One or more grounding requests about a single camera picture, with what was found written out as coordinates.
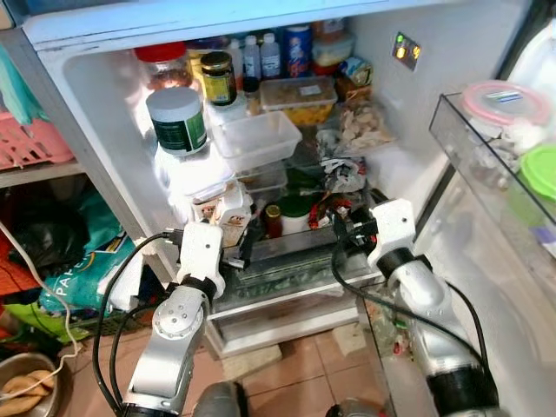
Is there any empty clear plastic container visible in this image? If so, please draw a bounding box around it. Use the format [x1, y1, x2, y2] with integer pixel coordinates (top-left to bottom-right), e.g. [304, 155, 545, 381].
[210, 110, 304, 172]

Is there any clear container of yellow food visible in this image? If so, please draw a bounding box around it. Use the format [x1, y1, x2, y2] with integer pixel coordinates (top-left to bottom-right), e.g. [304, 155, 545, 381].
[260, 76, 339, 128]

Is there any clear bag of beige snacks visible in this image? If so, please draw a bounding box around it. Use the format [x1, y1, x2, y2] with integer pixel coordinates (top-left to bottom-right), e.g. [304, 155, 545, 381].
[338, 102, 394, 150]

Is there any green-lidded round container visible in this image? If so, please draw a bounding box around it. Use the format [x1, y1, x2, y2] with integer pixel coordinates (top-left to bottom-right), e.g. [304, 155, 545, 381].
[519, 142, 556, 202]

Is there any small white bottle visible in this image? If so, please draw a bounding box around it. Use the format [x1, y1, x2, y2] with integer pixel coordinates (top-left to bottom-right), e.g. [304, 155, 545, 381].
[261, 32, 282, 80]
[242, 34, 262, 81]

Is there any pink plastic basket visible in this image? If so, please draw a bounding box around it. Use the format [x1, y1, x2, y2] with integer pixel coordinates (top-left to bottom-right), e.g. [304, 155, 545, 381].
[0, 111, 76, 171]

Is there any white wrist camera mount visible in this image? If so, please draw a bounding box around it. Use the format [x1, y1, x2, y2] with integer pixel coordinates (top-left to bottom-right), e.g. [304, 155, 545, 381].
[177, 222, 227, 284]
[368, 199, 417, 261]

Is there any grey robot right leg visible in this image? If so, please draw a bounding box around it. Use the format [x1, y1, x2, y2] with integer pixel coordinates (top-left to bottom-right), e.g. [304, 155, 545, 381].
[325, 397, 384, 417]

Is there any dark jar with yellow label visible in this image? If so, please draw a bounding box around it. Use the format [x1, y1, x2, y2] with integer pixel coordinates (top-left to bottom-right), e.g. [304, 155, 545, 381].
[200, 51, 239, 108]

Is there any white tub with green label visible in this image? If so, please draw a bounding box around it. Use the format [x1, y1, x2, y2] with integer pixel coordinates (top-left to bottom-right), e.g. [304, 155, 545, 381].
[145, 86, 210, 157]

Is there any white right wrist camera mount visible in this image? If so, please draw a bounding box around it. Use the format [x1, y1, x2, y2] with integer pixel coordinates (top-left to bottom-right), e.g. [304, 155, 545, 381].
[368, 199, 417, 261]

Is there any brown bread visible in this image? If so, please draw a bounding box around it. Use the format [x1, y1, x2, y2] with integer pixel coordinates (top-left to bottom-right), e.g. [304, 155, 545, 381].
[0, 368, 56, 411]

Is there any white power cord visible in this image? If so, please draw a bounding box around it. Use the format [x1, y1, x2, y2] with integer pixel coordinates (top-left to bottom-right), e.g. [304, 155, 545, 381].
[0, 220, 81, 402]

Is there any small printed drink carton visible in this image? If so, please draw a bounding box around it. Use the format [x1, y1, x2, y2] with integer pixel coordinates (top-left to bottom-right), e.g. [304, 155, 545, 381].
[193, 181, 254, 249]

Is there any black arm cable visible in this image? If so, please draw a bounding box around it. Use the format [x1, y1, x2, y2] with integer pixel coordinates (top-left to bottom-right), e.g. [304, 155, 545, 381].
[90, 229, 180, 411]
[328, 228, 489, 370]

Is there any crumpled printed packet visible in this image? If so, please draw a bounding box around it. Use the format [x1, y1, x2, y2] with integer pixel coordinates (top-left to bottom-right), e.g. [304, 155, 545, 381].
[319, 155, 368, 194]

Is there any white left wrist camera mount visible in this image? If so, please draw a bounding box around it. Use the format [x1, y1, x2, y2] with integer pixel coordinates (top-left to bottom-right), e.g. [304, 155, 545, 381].
[177, 222, 227, 284]

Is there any grey robot leg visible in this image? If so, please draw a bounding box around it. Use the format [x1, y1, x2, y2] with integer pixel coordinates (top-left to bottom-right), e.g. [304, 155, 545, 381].
[325, 397, 384, 417]
[192, 381, 249, 417]

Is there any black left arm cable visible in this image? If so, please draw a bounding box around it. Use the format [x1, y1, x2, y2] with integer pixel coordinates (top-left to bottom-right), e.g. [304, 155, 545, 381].
[90, 229, 180, 411]

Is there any pink-lidded round container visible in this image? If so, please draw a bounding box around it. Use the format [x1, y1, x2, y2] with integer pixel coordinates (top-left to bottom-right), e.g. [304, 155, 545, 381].
[460, 80, 552, 133]

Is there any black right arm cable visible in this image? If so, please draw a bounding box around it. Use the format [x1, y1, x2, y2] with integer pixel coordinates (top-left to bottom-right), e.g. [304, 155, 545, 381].
[328, 228, 489, 370]

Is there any clear crisper drawer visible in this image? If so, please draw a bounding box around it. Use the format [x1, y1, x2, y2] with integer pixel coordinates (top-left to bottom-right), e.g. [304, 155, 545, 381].
[208, 248, 385, 315]

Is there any lidded clear tub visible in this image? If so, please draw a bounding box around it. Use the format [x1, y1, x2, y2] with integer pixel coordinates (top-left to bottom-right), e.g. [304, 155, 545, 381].
[312, 30, 356, 76]

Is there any teal cloth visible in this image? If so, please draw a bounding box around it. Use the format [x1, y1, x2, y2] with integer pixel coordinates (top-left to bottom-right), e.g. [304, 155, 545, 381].
[0, 43, 46, 128]

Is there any blue-green printed bag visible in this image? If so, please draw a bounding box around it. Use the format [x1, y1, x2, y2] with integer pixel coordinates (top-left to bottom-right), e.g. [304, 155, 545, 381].
[38, 233, 142, 315]

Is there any grey robot left leg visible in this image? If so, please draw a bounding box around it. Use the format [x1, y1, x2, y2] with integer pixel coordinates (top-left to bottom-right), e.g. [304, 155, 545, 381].
[192, 381, 249, 417]

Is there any red-lidded clear jar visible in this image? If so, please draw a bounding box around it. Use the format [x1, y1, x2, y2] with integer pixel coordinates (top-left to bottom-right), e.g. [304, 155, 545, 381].
[134, 41, 193, 92]

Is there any metal bowl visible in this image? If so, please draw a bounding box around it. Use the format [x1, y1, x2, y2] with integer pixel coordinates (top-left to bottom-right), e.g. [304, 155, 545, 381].
[0, 351, 76, 417]

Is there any fridge control light panel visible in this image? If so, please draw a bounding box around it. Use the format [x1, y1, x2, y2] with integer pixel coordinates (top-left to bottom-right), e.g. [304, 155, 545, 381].
[392, 32, 423, 72]

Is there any household fridge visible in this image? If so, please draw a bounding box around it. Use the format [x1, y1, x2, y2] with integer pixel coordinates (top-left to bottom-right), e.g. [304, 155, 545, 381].
[0, 0, 556, 417]

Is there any clear fridge door shelf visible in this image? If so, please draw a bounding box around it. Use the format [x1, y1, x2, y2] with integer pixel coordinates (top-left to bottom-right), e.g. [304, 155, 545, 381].
[429, 90, 556, 257]

